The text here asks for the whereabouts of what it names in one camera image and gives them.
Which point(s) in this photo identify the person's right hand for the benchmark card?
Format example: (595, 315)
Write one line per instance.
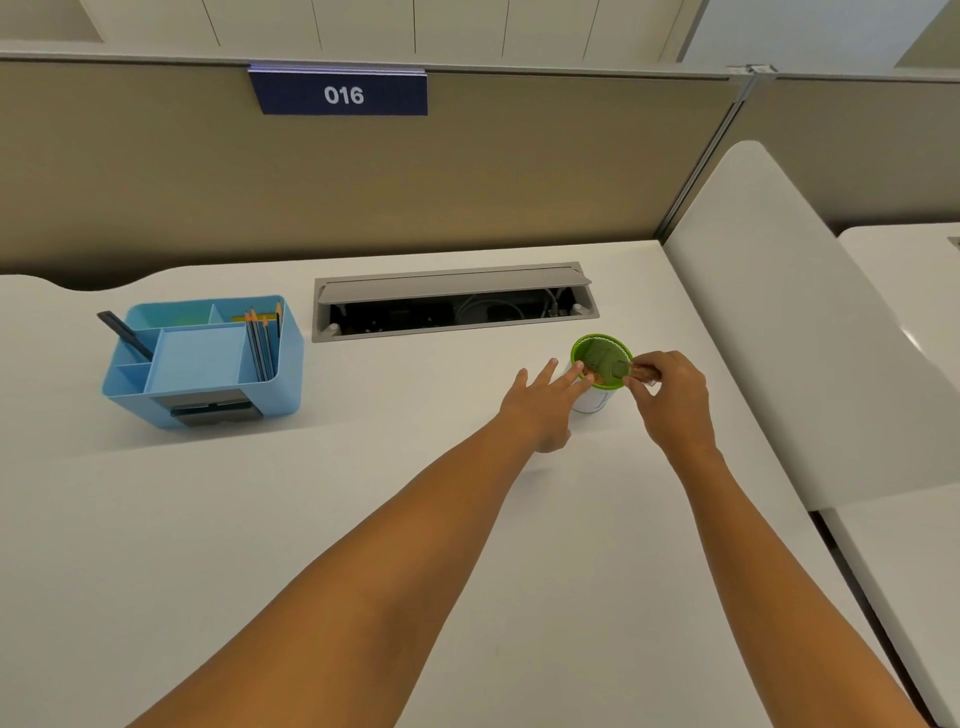
(675, 412)

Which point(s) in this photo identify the black pen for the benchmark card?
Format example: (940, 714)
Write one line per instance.
(126, 335)

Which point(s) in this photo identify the blue desk organizer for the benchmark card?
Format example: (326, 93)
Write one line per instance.
(202, 367)

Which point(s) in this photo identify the person's right thumb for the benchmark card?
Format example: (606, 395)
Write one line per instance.
(643, 384)

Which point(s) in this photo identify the white cup with green rim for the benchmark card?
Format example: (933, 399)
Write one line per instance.
(596, 401)

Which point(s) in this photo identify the person's left hand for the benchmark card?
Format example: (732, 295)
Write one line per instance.
(536, 412)

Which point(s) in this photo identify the person's left little finger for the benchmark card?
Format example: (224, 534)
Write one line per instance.
(523, 379)

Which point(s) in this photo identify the person's left thumb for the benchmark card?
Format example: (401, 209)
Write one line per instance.
(559, 442)

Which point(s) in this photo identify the blue number sign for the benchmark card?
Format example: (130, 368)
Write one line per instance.
(341, 94)

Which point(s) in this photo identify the white wall cabinets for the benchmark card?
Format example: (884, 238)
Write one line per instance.
(412, 26)

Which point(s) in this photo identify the black flat object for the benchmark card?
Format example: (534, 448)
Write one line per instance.
(210, 412)

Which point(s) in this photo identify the bunch of dark pencils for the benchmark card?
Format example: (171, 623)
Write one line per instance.
(262, 341)

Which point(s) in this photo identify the white side divider board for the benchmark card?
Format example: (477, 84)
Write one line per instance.
(795, 322)

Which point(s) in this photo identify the beige partition panel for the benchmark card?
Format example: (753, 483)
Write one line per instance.
(187, 187)
(862, 135)

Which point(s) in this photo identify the person's right forearm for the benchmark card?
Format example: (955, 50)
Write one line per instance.
(772, 592)

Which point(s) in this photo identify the person's left forearm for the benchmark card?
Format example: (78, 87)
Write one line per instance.
(352, 585)

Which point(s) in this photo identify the person's left middle finger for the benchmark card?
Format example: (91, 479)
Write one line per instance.
(571, 375)

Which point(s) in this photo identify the silver partition post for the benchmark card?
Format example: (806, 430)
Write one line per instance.
(720, 142)

